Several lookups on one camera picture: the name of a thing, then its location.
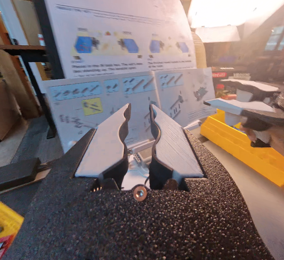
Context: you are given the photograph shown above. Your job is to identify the printed instruction sheet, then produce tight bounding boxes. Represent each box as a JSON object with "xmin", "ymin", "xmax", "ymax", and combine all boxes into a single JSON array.
[{"xmin": 41, "ymin": 67, "xmax": 217, "ymax": 152}]

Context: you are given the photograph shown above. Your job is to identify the black metal shelf frame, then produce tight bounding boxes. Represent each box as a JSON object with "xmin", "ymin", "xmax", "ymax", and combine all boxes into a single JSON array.
[{"xmin": 0, "ymin": 0, "xmax": 65, "ymax": 139}]

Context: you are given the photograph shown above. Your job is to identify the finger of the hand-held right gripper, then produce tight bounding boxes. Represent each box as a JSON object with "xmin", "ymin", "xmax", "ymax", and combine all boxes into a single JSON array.
[
  {"xmin": 221, "ymin": 79, "xmax": 279, "ymax": 102},
  {"xmin": 204, "ymin": 98, "xmax": 276, "ymax": 126}
]

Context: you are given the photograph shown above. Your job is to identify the yellow bin with brick parts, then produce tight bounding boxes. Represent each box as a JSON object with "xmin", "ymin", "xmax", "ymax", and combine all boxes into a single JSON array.
[{"xmin": 0, "ymin": 201, "xmax": 24, "ymax": 259}]

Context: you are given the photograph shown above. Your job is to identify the brown cardboard box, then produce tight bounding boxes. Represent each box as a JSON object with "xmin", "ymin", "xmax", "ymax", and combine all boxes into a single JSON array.
[{"xmin": 0, "ymin": 49, "xmax": 41, "ymax": 141}]

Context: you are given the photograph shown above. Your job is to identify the grey battery box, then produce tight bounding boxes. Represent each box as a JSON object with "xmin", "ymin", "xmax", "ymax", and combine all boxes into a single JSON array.
[{"xmin": 133, "ymin": 151, "xmax": 152, "ymax": 165}]

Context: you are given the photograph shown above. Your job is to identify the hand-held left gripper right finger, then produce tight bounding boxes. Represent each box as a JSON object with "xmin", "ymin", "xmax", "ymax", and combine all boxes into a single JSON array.
[{"xmin": 149, "ymin": 104, "xmax": 204, "ymax": 179}]

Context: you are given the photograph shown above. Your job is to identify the large printed task sheet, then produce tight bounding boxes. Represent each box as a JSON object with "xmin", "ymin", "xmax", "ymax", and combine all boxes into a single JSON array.
[{"xmin": 38, "ymin": 0, "xmax": 197, "ymax": 80}]

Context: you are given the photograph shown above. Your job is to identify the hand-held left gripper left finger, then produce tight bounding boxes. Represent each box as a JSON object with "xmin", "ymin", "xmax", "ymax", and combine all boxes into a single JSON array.
[{"xmin": 75, "ymin": 103, "xmax": 132, "ymax": 180}]

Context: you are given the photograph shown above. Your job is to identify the black engine kit box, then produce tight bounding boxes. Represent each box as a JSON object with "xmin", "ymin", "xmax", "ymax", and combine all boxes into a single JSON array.
[{"xmin": 212, "ymin": 66, "xmax": 251, "ymax": 100}]

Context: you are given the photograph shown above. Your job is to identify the nested yellow empty bins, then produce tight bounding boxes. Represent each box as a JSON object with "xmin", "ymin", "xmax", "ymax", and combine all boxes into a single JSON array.
[{"xmin": 200, "ymin": 109, "xmax": 284, "ymax": 187}]

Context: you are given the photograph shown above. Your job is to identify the person's right hand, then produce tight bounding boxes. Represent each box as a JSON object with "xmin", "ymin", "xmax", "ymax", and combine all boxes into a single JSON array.
[{"xmin": 241, "ymin": 124, "xmax": 256, "ymax": 142}]

